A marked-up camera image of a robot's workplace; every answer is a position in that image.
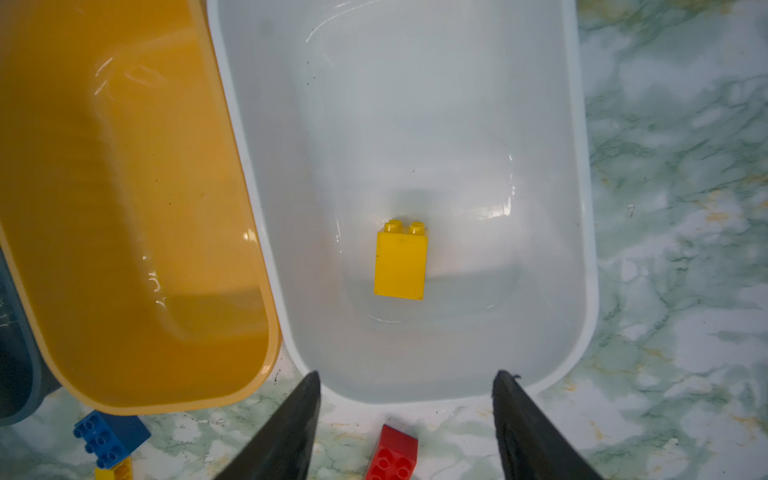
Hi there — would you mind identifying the yellow plastic bin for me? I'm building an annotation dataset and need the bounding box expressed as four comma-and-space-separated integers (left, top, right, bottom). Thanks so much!
1, 1, 281, 415

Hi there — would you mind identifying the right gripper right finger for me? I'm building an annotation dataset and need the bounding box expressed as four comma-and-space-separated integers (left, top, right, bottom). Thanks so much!
492, 370, 600, 479

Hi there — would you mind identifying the blue lego brick centre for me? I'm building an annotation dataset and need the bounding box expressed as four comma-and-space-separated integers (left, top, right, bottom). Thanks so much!
73, 410, 150, 470

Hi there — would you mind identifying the red lego brick upper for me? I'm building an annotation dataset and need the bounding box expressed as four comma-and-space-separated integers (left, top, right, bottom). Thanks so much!
364, 425, 418, 480

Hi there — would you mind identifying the small yellow lego brick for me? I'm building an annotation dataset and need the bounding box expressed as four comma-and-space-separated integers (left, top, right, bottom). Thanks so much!
94, 457, 133, 480

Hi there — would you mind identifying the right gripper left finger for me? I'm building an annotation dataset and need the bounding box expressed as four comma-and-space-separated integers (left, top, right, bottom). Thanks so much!
217, 371, 321, 480

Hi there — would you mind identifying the white plastic bin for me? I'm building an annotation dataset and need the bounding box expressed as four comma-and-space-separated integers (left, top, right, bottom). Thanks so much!
207, 1, 598, 404

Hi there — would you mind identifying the dark teal plastic bin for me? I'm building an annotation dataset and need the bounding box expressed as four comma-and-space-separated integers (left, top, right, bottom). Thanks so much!
0, 254, 61, 426

